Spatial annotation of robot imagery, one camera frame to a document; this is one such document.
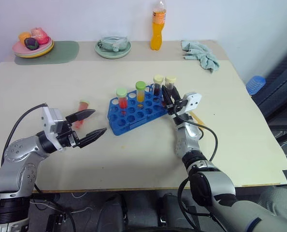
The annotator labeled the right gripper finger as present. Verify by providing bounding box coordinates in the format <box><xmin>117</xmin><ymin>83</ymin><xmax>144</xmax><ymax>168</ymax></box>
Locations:
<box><xmin>171</xmin><ymin>85</ymin><xmax>182</xmax><ymax>102</ymax></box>
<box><xmin>161</xmin><ymin>86</ymin><xmax>173</xmax><ymax>107</ymax></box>

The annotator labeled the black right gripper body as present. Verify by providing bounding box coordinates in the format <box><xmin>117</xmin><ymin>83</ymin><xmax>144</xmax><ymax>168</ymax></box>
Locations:
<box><xmin>166</xmin><ymin>98</ymin><xmax>187</xmax><ymax>116</ymax></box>

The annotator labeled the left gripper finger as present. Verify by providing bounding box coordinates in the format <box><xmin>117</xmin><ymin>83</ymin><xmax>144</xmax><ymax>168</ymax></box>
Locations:
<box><xmin>66</xmin><ymin>109</ymin><xmax>97</xmax><ymax>123</ymax></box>
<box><xmin>78</xmin><ymin>128</ymin><xmax>108</xmax><ymax>148</ymax></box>

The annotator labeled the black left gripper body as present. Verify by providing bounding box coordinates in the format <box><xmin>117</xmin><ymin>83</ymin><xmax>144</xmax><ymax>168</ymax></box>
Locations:
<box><xmin>56</xmin><ymin>120</ymin><xmax>82</xmax><ymax>148</ymax></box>

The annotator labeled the dark red tube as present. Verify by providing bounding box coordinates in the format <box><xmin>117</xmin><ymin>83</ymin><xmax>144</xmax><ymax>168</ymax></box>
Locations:
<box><xmin>164</xmin><ymin>75</ymin><xmax>177</xmax><ymax>92</ymax></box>
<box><xmin>153</xmin><ymin>74</ymin><xmax>164</xmax><ymax>96</ymax></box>

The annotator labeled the blue test tube rack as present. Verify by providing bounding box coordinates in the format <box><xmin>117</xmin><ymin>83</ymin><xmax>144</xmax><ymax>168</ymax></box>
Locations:
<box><xmin>107</xmin><ymin>84</ymin><xmax>173</xmax><ymax>137</ymax></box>

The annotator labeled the red tube, pale green cap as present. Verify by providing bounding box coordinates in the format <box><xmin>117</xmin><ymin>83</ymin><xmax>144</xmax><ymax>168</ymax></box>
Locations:
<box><xmin>116</xmin><ymin>87</ymin><xmax>129</xmax><ymax>116</ymax></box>
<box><xmin>72</xmin><ymin>99</ymin><xmax>90</xmax><ymax>129</ymax></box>

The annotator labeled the thin wooden strip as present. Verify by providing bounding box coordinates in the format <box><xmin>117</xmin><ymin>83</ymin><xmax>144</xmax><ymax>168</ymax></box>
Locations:
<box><xmin>190</xmin><ymin>112</ymin><xmax>207</xmax><ymax>127</ymax></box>

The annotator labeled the yellow tube, green cap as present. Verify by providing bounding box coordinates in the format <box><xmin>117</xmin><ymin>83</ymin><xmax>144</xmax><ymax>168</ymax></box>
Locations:
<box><xmin>135</xmin><ymin>81</ymin><xmax>146</xmax><ymax>102</ymax></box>

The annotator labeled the teal crumpled towel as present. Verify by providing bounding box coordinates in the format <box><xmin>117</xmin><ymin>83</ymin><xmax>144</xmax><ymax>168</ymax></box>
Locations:
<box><xmin>180</xmin><ymin>40</ymin><xmax>221</xmax><ymax>73</ymax></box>

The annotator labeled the orange soda bottle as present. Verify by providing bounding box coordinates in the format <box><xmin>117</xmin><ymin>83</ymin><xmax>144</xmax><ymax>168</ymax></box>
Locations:
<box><xmin>150</xmin><ymin>0</ymin><xmax>168</xmax><ymax>51</ymax></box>

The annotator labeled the green table mat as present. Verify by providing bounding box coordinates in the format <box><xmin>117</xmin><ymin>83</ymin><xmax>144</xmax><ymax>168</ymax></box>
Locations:
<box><xmin>14</xmin><ymin>40</ymin><xmax>80</xmax><ymax>66</ymax></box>

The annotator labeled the mint green round plate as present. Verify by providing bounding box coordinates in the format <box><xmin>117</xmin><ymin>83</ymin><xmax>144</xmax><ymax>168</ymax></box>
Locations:
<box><xmin>94</xmin><ymin>38</ymin><xmax>132</xmax><ymax>59</ymax></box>

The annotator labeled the yellow plate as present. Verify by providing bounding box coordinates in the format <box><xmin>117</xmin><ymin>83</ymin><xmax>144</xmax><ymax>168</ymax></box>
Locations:
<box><xmin>14</xmin><ymin>43</ymin><xmax>55</xmax><ymax>59</ymax></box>

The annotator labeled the pale green plate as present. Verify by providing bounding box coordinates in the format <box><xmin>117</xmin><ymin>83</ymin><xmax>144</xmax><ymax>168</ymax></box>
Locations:
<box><xmin>14</xmin><ymin>42</ymin><xmax>54</xmax><ymax>58</ymax></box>

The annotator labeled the blue ribbed round object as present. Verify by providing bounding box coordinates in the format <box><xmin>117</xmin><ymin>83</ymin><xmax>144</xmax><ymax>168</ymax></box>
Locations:
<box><xmin>245</xmin><ymin>75</ymin><xmax>267</xmax><ymax>96</ymax></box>

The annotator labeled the small black box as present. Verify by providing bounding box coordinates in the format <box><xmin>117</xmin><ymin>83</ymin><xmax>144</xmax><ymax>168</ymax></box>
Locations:
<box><xmin>46</xmin><ymin>212</ymin><xmax>67</xmax><ymax>231</ymax></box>

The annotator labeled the purple toy fruit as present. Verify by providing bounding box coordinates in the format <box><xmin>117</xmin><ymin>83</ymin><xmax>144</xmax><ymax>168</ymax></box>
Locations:
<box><xmin>24</xmin><ymin>37</ymin><xmax>40</xmax><ymax>50</ymax></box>

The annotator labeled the pink toy peach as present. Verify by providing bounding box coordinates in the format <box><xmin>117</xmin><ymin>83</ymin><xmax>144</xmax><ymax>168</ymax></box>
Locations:
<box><xmin>30</xmin><ymin>27</ymin><xmax>49</xmax><ymax>45</ymax></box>

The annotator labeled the pink plate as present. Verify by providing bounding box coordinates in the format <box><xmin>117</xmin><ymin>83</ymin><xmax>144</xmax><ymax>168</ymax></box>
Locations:
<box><xmin>12</xmin><ymin>36</ymin><xmax>54</xmax><ymax>56</ymax></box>

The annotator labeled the orange toy fruit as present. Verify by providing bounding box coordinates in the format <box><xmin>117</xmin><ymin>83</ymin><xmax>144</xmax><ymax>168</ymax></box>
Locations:
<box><xmin>18</xmin><ymin>31</ymin><xmax>32</xmax><ymax>44</ymax></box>

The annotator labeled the black office chair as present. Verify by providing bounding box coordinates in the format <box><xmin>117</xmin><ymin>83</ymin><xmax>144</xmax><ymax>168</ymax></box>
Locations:
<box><xmin>251</xmin><ymin>43</ymin><xmax>287</xmax><ymax>147</ymax></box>

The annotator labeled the grey trouser leg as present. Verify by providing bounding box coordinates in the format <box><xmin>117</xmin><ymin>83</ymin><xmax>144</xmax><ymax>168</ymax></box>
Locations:
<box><xmin>258</xmin><ymin>185</ymin><xmax>287</xmax><ymax>225</ymax></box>

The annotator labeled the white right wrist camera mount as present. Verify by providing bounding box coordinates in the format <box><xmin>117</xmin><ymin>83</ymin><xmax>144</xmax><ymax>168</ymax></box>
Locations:
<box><xmin>181</xmin><ymin>91</ymin><xmax>203</xmax><ymax>115</ymax></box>

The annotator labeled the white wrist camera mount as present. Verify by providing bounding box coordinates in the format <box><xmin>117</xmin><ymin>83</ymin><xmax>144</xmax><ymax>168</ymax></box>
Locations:
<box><xmin>181</xmin><ymin>91</ymin><xmax>203</xmax><ymax>115</ymax></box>
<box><xmin>41</xmin><ymin>105</ymin><xmax>67</xmax><ymax>152</ymax></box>

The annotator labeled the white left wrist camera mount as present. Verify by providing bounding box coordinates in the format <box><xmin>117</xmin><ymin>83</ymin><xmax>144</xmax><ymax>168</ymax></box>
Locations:
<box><xmin>41</xmin><ymin>105</ymin><xmax>67</xmax><ymax>152</ymax></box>

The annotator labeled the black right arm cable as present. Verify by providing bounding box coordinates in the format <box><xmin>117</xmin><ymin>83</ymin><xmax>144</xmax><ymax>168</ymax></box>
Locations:
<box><xmin>173</xmin><ymin>115</ymin><xmax>228</xmax><ymax>232</ymax></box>

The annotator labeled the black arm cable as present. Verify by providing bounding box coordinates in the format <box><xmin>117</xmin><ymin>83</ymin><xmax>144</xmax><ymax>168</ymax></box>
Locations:
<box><xmin>0</xmin><ymin>103</ymin><xmax>49</xmax><ymax>167</ymax></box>
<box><xmin>173</xmin><ymin>115</ymin><xmax>228</xmax><ymax>232</ymax></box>

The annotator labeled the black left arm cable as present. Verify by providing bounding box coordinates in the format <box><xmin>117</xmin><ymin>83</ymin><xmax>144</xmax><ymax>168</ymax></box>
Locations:
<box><xmin>0</xmin><ymin>103</ymin><xmax>49</xmax><ymax>167</ymax></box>

